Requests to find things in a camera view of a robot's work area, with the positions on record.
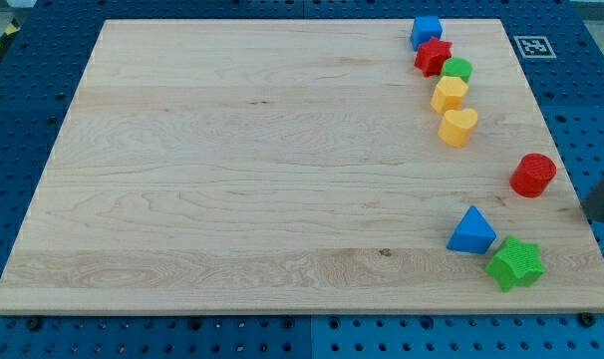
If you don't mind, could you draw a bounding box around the yellow heart block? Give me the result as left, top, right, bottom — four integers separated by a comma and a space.
438, 109, 478, 148

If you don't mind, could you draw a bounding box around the blue cube block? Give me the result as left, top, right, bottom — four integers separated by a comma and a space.
410, 15, 444, 51

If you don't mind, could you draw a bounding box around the red cylinder block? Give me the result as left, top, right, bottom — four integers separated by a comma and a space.
509, 153, 557, 197

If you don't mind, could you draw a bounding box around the green cylinder block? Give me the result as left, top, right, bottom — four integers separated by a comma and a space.
441, 57, 473, 83

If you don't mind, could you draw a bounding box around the white fiducial marker tag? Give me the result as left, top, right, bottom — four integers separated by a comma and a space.
513, 35, 556, 59

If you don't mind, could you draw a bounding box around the green star block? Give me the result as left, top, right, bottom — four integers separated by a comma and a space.
484, 235, 545, 292

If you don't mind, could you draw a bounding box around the blue triangle block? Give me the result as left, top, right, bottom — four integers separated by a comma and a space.
447, 205, 496, 254

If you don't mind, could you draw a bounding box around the wooden board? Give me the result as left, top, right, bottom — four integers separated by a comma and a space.
0, 19, 604, 316

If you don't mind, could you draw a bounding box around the yellow hexagon block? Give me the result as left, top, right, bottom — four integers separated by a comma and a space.
431, 76, 469, 115

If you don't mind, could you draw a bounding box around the red star block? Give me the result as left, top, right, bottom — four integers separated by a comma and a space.
414, 37, 453, 77

